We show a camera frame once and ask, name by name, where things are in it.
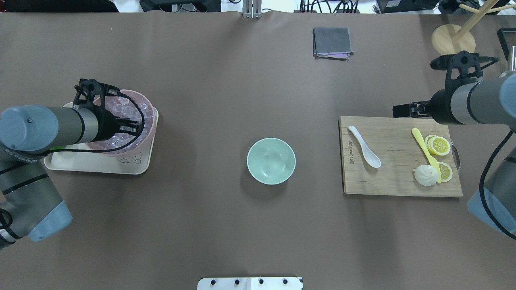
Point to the grey folded cloth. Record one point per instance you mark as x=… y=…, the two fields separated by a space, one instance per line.
x=332 y=43

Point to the lemon slice near bun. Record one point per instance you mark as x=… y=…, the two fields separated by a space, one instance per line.
x=446 y=172

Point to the yellow plastic knife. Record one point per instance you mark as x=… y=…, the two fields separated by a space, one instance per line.
x=431 y=160

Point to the white steamed bun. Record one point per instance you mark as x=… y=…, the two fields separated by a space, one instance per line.
x=426 y=175

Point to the aluminium frame post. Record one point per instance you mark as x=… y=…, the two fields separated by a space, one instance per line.
x=252 y=9

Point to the bamboo cutting board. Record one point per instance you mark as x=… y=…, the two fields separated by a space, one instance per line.
x=392 y=141

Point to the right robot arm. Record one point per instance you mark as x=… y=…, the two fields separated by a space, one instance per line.
x=480 y=102

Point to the pile of ice cubes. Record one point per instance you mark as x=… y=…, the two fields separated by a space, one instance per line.
x=133 y=108

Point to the metal cutting board handle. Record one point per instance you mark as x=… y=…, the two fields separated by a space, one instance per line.
x=456 y=157

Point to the white ceramic spoon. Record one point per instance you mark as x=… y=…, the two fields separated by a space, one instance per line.
x=368 y=155

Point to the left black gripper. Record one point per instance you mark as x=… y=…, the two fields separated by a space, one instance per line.
x=105 y=123

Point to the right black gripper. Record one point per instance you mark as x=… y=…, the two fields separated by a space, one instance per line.
x=442 y=107

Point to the green bowl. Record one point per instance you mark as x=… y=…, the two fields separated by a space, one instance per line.
x=271 y=161

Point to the black glass rack tray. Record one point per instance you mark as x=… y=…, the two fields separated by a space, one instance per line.
x=507 y=39

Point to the stacked lemon slices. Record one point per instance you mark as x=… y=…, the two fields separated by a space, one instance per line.
x=437 y=145

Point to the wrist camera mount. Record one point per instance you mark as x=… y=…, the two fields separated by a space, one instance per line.
x=462 y=68
x=90 y=93

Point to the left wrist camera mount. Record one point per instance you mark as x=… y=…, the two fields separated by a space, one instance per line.
x=90 y=93

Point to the pink bowl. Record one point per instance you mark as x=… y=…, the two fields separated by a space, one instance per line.
x=147 y=133

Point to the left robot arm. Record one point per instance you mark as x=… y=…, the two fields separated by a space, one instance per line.
x=33 y=207

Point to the wooden mug tree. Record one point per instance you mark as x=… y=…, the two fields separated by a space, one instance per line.
x=450 y=39

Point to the cream tray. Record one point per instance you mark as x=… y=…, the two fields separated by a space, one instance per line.
x=135 y=161

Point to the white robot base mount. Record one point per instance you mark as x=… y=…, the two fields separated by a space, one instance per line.
x=251 y=283

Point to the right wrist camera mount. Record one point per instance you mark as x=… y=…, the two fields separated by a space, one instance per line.
x=462 y=68

